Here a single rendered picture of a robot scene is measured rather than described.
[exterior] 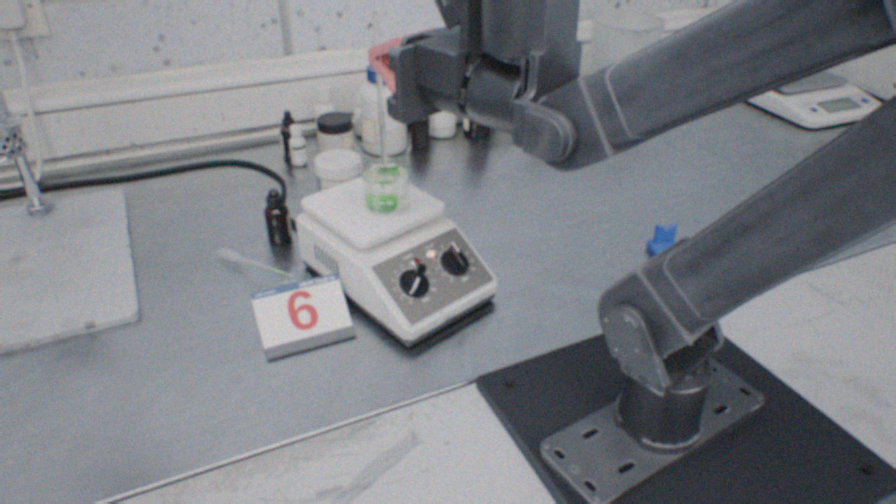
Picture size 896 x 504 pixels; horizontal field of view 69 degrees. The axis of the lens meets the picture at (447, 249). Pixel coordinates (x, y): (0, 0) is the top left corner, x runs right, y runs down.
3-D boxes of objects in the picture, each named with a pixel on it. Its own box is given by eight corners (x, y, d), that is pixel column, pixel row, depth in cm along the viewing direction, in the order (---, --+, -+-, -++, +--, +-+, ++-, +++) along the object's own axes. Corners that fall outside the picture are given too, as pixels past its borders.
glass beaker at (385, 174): (415, 198, 73) (414, 131, 69) (407, 223, 69) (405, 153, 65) (363, 194, 74) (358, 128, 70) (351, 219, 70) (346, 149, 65)
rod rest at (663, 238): (709, 291, 74) (717, 265, 72) (681, 293, 74) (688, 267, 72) (670, 243, 82) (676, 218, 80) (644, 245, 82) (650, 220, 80)
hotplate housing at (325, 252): (499, 299, 72) (504, 238, 68) (407, 353, 65) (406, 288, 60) (377, 220, 86) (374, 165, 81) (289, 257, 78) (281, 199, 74)
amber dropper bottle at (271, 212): (277, 247, 80) (269, 197, 76) (263, 238, 82) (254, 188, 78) (297, 238, 82) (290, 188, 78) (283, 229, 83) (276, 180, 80)
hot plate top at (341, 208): (450, 212, 72) (450, 205, 72) (361, 252, 65) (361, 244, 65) (383, 174, 79) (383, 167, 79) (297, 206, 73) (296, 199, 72)
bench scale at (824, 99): (808, 133, 113) (817, 106, 110) (704, 85, 132) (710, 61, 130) (884, 118, 119) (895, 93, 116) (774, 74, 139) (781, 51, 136)
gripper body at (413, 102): (383, 46, 54) (445, 64, 50) (468, 25, 60) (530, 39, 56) (387, 120, 58) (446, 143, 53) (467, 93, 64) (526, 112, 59)
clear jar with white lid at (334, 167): (318, 204, 89) (312, 150, 84) (362, 200, 90) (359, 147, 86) (320, 227, 84) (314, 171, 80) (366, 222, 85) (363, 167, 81)
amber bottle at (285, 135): (305, 153, 102) (300, 108, 98) (295, 161, 100) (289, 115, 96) (289, 150, 103) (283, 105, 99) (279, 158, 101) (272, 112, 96)
